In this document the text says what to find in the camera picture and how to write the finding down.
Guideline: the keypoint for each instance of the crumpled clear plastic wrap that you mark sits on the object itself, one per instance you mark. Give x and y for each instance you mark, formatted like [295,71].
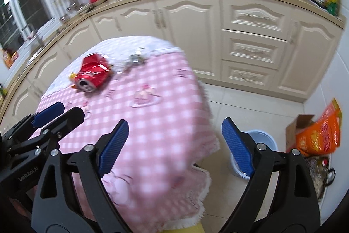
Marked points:
[136,58]

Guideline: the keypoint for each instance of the crushed red can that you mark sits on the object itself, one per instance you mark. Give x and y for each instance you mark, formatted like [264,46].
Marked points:
[92,74]

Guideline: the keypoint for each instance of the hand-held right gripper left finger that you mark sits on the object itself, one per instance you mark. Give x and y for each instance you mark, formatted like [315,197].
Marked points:
[113,148]

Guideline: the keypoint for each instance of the small yellow wrapper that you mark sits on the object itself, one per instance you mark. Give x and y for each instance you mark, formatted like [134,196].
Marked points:
[73,77]

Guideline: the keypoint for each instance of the metal sink faucet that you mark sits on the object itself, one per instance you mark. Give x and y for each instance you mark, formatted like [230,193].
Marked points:
[30,32]

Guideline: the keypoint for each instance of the cream cabinet drawer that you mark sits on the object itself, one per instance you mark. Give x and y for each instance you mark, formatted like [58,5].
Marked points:
[256,13]
[253,47]
[249,73]

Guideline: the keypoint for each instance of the colourful packet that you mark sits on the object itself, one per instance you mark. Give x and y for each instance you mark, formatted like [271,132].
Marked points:
[9,58]

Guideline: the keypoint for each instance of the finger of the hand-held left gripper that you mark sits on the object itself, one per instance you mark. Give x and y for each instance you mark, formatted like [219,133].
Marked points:
[66,121]
[49,113]

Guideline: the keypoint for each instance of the cream kitchen cabinet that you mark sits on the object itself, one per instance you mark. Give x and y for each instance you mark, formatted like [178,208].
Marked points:
[190,31]

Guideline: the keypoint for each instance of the orange rice bag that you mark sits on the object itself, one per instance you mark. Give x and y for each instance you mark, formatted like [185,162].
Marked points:
[319,134]

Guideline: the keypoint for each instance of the cream cabinet door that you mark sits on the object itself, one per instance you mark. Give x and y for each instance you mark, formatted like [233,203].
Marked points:
[305,58]
[196,31]
[128,20]

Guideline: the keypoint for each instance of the light blue plastic bin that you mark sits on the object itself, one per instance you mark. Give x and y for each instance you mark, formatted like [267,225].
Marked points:
[265,140]

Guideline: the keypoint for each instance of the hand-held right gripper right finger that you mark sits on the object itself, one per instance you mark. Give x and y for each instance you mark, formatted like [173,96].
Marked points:
[237,148]

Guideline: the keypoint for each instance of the brown cardboard box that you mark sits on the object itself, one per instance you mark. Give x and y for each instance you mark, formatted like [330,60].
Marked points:
[293,128]

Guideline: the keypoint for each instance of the pink checked tablecloth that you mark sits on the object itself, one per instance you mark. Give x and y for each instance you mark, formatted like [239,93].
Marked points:
[152,113]

